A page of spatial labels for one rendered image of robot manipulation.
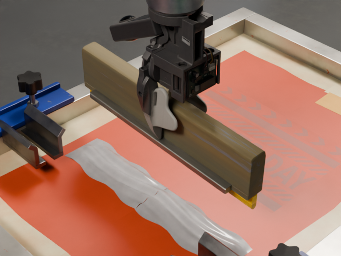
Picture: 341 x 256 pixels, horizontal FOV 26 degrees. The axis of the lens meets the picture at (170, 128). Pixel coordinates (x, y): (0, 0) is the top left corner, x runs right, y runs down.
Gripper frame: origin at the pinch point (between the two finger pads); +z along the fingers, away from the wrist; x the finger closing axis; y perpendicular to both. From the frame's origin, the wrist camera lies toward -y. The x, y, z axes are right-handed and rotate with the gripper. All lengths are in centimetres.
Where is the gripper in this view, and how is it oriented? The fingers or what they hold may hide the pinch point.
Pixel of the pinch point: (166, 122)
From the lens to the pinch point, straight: 108.7
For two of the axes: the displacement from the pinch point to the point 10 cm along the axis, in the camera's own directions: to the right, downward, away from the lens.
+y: 6.9, 4.3, -5.9
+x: 7.3, -4.1, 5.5
